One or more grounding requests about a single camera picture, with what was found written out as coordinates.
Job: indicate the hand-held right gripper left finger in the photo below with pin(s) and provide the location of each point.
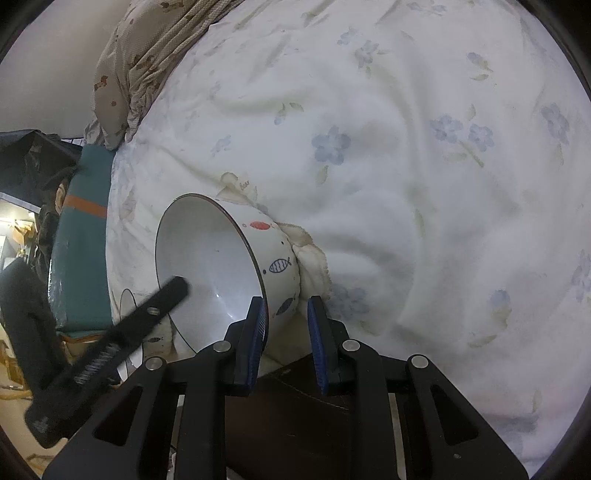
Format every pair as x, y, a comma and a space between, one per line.
256, 344

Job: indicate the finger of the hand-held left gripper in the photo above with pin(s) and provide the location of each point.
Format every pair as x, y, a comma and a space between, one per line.
138, 318

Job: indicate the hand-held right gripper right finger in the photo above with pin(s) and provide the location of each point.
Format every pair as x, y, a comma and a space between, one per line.
318, 346

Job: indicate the white fish print bowl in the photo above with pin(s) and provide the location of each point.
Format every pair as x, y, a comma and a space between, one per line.
207, 258
157, 341

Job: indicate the teal bed side panel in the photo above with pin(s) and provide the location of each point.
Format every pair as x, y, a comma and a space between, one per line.
83, 258

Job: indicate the pile of dark clothes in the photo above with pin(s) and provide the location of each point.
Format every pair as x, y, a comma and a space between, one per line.
46, 217

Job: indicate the white floral bed sheet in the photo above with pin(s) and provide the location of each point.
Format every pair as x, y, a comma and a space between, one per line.
392, 207

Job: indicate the beige bear print quilt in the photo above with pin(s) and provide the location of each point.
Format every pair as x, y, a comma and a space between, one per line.
147, 60

